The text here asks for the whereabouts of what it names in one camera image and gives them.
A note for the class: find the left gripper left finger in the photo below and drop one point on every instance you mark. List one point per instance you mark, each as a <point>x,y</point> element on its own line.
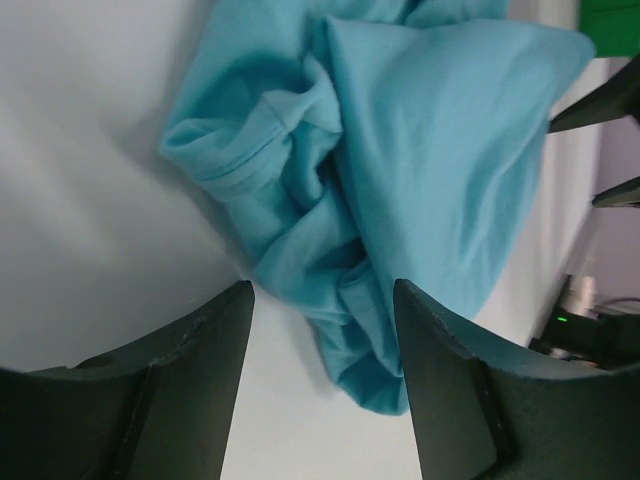
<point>159,407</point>

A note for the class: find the teal polo shirt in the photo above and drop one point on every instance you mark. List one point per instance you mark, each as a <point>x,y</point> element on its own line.
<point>355,143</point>

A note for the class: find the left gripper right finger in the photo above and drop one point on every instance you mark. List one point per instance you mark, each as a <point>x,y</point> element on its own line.
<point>484,407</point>

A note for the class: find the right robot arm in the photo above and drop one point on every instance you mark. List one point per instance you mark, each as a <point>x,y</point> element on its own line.
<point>579,327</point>

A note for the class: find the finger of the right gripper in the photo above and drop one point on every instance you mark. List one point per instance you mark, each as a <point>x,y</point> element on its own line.
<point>617,98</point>
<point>624,195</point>

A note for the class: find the green plastic bin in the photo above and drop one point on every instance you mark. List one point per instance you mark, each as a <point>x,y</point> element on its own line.
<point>612,25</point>

